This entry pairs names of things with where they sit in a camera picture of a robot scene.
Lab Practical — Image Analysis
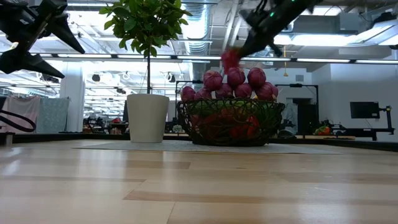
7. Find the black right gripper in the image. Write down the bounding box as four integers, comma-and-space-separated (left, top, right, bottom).
238, 4, 299, 58

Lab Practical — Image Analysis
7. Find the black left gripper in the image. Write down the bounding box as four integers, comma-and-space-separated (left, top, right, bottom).
0, 0, 86, 79

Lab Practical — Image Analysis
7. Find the purple onion string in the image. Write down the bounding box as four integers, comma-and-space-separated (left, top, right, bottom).
180, 48, 279, 103

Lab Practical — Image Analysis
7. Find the green lime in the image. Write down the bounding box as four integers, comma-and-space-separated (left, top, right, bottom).
262, 104, 279, 125

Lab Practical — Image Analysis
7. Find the distant produce pile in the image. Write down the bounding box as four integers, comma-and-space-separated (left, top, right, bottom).
313, 125, 331, 136

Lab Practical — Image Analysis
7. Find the long ceiling light strip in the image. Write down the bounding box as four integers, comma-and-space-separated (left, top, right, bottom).
0, 53, 398, 65

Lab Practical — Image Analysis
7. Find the blue-grey hanging cloth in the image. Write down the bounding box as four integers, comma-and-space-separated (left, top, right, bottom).
36, 98, 71, 134

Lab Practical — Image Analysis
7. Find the pink hanging cloth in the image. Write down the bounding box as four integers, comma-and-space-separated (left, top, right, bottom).
1, 96, 41, 134

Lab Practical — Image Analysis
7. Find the cluttered distant workbench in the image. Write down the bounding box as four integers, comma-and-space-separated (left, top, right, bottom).
82, 116, 129, 135

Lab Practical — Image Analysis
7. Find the green leafy potted plant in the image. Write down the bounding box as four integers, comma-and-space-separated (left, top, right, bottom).
99, 0, 191, 94

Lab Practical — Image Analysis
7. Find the black flat monitor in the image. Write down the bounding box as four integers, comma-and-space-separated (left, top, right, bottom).
349, 101, 381, 119

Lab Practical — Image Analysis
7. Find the white plant pot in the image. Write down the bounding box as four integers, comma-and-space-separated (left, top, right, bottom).
126, 93, 170, 144

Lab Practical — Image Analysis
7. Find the grey table mat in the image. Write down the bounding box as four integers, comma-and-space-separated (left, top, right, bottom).
73, 139, 341, 156

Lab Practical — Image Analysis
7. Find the yellow hanging cord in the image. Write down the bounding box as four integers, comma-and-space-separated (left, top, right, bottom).
282, 45, 289, 77

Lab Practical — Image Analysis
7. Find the corrugated silver duct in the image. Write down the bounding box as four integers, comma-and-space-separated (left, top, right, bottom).
183, 2, 212, 82

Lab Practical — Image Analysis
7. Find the black cable loop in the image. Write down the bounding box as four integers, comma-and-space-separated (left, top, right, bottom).
0, 108, 37, 133

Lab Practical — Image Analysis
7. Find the black aluminium table frame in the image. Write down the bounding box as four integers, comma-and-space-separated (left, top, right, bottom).
0, 132, 398, 152

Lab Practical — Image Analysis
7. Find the black wire basket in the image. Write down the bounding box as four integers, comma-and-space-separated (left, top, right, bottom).
176, 98, 286, 147

